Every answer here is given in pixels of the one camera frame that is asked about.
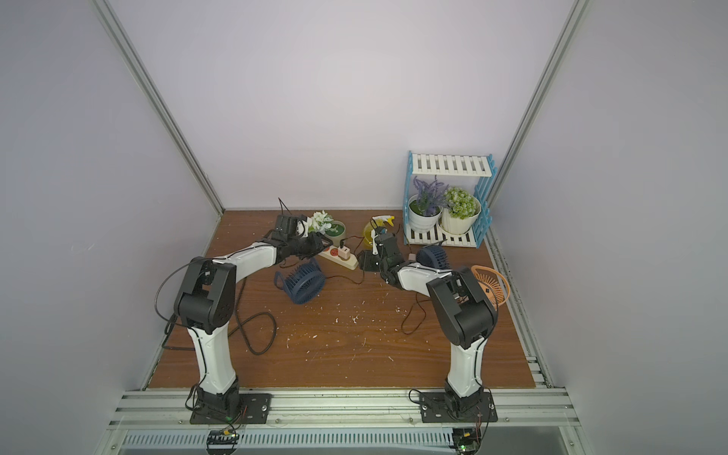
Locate orange desk fan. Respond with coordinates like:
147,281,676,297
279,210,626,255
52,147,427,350
470,265,511,309

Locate white pot green plant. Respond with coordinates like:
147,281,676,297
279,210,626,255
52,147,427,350
441,187,482,234

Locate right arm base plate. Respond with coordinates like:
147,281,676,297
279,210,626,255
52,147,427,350
416,392,499,424

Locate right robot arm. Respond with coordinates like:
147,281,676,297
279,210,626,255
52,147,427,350
363,227,499,402

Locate yellow spray bottle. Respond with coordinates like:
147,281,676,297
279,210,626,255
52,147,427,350
362,215,395,249

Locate beige red power strip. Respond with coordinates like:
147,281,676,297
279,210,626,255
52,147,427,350
318,246,358,270

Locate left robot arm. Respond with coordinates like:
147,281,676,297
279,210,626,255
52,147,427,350
174,214,333,399

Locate aluminium rail frame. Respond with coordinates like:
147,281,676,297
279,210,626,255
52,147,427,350
96,389,592,454

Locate beige pot white flowers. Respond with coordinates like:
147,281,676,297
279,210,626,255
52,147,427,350
307,210,346,248

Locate pink USB plug adapter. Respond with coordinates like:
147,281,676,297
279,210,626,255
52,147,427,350
339,246,351,261

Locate dark blue desk fan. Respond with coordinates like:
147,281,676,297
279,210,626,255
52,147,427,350
274,258,326,305

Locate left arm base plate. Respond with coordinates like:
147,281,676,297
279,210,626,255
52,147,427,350
190,392,273,425

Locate white pot lavender plant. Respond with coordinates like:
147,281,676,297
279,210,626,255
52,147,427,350
408,176,449,231

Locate blue white plant shelf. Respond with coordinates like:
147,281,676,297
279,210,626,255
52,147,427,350
403,152,497,248

